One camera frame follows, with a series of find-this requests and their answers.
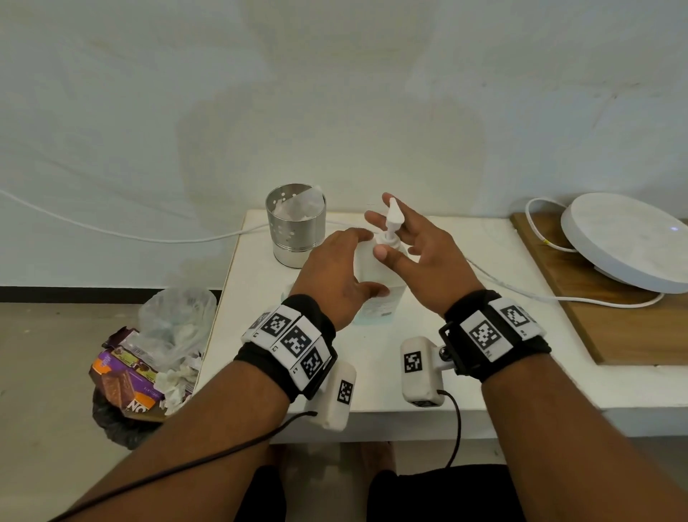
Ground person's black shorts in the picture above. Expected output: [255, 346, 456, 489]
[234, 463, 527, 522]

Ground black right wristband with markers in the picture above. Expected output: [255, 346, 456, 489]
[438, 290, 553, 384]

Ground person's right hand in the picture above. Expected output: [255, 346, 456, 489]
[364, 192, 485, 319]

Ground white round lamp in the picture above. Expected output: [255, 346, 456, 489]
[560, 192, 688, 295]

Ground black trash bag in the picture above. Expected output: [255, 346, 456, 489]
[92, 386, 162, 452]

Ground person's left forearm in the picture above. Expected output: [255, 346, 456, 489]
[59, 360, 291, 522]

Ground white pump head with tube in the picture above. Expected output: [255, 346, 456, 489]
[376, 197, 405, 251]

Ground white paper in cup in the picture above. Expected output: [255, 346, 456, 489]
[285, 185, 327, 222]

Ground person's right foot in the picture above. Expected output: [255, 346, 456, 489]
[360, 442, 398, 478]

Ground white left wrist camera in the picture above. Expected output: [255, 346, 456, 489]
[306, 360, 358, 433]

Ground crumpled white tissue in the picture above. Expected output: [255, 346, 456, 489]
[153, 354, 203, 416]

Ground black right camera cable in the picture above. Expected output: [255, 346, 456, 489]
[438, 389, 464, 469]

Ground wooden board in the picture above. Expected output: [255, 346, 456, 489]
[510, 212, 688, 366]

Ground white power cable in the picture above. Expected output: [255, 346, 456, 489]
[0, 188, 666, 310]

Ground perforated metal cup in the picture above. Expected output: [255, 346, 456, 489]
[265, 184, 328, 270]

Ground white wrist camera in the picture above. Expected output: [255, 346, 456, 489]
[400, 337, 458, 407]
[306, 360, 358, 433]

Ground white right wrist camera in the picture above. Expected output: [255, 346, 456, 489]
[400, 337, 458, 407]

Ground large translucent bottle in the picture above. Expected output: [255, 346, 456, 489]
[352, 239, 409, 328]

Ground person's right forearm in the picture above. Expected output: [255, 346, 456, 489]
[481, 354, 688, 522]

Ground clear plastic bag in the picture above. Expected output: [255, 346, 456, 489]
[137, 286, 218, 372]

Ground person's left hand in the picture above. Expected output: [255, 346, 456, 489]
[290, 227, 391, 332]

